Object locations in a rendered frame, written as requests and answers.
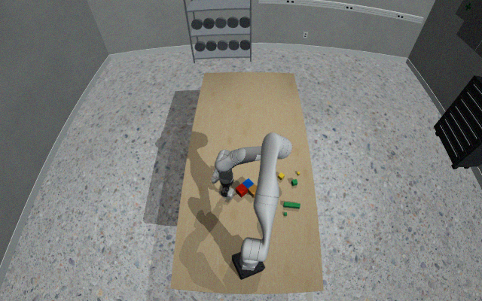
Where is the brown wood-grain cube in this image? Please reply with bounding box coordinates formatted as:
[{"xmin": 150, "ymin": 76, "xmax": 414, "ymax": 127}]
[{"xmin": 248, "ymin": 184, "xmax": 257, "ymax": 198}]

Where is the blue cube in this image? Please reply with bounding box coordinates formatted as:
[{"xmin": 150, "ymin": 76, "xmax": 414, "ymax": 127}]
[{"xmin": 242, "ymin": 178, "xmax": 254, "ymax": 189}]

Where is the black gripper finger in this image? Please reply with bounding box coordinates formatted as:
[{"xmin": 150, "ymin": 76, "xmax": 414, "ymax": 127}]
[{"xmin": 221, "ymin": 186, "xmax": 230, "ymax": 197}]

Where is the red cube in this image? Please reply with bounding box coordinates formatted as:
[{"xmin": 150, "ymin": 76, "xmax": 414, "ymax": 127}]
[{"xmin": 236, "ymin": 184, "xmax": 248, "ymax": 197}]

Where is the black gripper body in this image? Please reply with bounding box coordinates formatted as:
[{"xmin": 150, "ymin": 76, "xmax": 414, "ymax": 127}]
[{"xmin": 220, "ymin": 180, "xmax": 233, "ymax": 190}]

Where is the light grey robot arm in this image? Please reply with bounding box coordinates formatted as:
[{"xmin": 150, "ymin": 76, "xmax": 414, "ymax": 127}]
[{"xmin": 212, "ymin": 132, "xmax": 292, "ymax": 271}]

